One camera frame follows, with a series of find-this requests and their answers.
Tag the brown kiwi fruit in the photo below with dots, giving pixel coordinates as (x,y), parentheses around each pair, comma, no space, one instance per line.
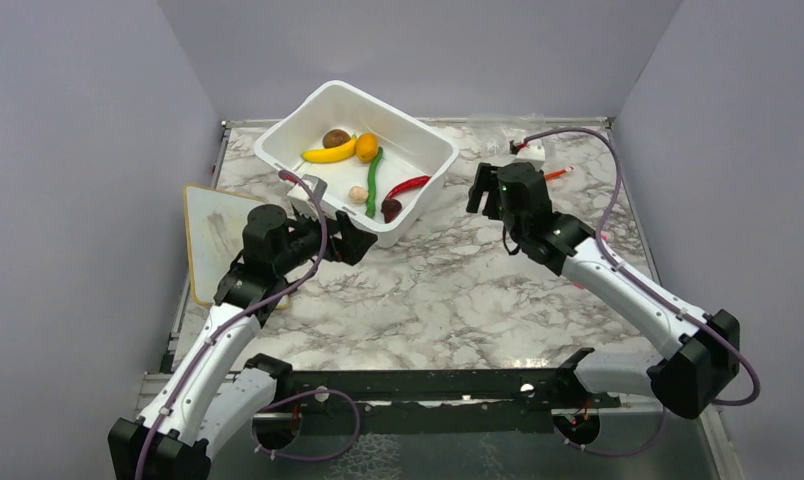
(335,138)

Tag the dark red plum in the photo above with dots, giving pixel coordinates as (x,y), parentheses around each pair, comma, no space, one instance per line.
(390,209)

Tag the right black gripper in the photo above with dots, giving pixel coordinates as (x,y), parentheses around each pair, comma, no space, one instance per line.
(486,182)

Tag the white plastic bin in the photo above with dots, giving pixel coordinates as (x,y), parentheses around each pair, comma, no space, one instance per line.
(410,149)

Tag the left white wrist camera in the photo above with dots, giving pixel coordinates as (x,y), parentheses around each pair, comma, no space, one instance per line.
(309,188)

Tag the yellow banana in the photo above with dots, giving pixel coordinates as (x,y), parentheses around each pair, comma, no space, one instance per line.
(331,155)

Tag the red chili pepper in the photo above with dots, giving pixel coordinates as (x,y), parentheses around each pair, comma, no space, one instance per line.
(408,185)

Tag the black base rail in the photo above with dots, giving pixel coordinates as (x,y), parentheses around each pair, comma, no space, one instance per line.
(406,402)

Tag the green chili pepper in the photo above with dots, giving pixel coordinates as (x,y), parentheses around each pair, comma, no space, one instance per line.
(372,184)

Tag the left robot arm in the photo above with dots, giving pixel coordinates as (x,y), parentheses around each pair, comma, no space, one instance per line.
(178,435)

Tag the orange citrus fruit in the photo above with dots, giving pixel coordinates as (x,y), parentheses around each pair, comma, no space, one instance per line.
(366,147)

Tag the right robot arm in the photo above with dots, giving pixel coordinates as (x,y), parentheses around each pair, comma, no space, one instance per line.
(695,355)

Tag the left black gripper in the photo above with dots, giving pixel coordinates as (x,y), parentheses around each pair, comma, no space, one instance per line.
(355,243)

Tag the white cutting board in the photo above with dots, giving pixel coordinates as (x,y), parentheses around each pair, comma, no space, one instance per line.
(214,221)

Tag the clear zip top bag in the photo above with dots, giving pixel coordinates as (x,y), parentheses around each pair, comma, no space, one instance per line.
(494,133)

